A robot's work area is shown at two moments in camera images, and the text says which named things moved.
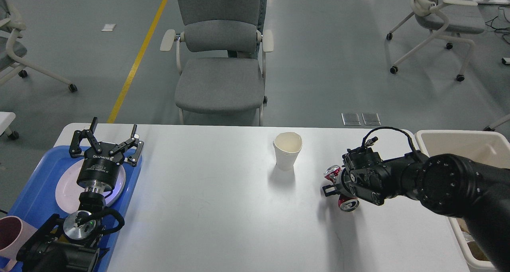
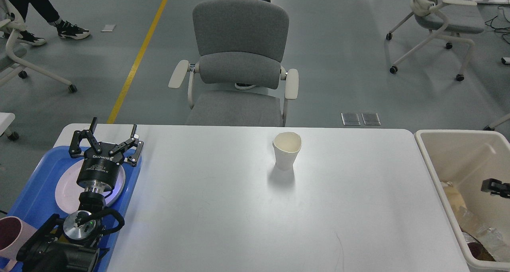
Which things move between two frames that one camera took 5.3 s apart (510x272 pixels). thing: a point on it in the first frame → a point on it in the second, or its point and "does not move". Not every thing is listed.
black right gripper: [348, 183] → [496, 187]
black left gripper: [101, 165] does not move
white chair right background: [447, 19] does not move
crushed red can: [347, 203] → [477, 249]
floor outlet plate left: [350, 119] does not move
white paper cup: [287, 145] does not move
